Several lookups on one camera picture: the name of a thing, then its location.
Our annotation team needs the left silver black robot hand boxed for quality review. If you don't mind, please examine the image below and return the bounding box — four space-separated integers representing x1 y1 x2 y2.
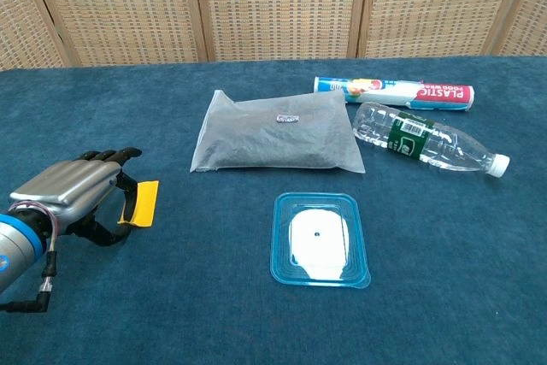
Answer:
8 147 143 248

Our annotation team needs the yellow plastic piece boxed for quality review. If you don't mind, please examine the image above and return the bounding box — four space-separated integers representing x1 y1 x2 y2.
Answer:
116 180 160 227

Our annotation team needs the blue felt table cover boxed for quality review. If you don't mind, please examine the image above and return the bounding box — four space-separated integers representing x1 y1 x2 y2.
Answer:
0 55 547 365

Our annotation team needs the translucent bag with dark contents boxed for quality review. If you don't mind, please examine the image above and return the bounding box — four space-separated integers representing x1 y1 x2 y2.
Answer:
190 89 367 175

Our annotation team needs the blue clear plastic lid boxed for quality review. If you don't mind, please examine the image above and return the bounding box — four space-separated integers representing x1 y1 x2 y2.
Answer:
269 191 372 290

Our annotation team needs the woven bamboo folding screen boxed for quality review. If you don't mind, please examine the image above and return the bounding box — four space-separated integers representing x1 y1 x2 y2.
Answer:
0 0 547 70

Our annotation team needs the clear bottle with green label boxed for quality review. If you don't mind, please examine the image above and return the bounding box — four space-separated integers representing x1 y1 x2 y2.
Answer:
350 102 511 179

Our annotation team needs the plastic wrap roll box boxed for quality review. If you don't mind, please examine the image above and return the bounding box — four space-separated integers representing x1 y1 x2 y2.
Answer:
314 75 476 114

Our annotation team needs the black wrist cable with plug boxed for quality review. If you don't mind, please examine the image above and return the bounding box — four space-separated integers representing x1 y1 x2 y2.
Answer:
0 249 59 314

